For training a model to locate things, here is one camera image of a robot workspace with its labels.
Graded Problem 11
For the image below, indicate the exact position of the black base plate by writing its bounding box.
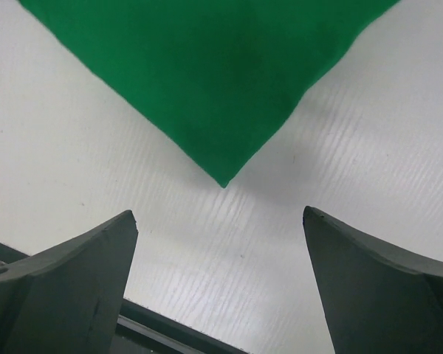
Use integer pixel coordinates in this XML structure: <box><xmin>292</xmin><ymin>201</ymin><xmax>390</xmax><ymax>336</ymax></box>
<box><xmin>0</xmin><ymin>235</ymin><xmax>252</xmax><ymax>354</ymax></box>

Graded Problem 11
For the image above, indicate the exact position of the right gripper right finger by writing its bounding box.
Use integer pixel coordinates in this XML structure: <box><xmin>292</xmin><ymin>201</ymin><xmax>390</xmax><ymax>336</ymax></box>
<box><xmin>303</xmin><ymin>206</ymin><xmax>443</xmax><ymax>353</ymax></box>

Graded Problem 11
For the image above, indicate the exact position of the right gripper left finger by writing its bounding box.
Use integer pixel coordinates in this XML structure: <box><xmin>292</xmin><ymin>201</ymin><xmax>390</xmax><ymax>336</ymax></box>
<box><xmin>0</xmin><ymin>210</ymin><xmax>138</xmax><ymax>353</ymax></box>

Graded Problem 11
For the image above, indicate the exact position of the green t-shirt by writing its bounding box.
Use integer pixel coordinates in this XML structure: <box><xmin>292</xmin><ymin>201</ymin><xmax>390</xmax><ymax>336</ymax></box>
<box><xmin>22</xmin><ymin>0</ymin><xmax>393</xmax><ymax>187</ymax></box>

